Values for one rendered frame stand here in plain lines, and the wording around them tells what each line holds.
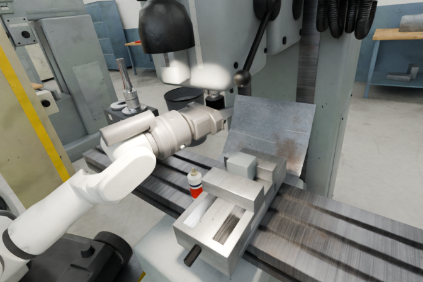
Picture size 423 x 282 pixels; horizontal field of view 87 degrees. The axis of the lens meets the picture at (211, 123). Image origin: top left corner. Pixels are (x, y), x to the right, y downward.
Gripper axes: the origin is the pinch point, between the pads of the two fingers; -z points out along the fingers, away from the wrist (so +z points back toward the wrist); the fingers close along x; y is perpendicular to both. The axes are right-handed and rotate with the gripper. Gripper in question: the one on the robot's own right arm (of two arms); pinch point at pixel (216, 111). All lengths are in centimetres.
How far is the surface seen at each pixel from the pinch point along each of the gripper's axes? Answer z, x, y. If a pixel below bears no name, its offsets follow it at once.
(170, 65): 12.1, -3.5, -14.9
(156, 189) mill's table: 15.3, 16.3, 26.9
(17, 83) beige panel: 42, 166, 10
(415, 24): -370, 31, 30
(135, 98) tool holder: 6.8, 37.2, 3.0
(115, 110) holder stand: 12.3, 46.9, 8.4
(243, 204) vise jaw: 5.7, -13.2, 18.0
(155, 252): 24.5, 3.2, 34.6
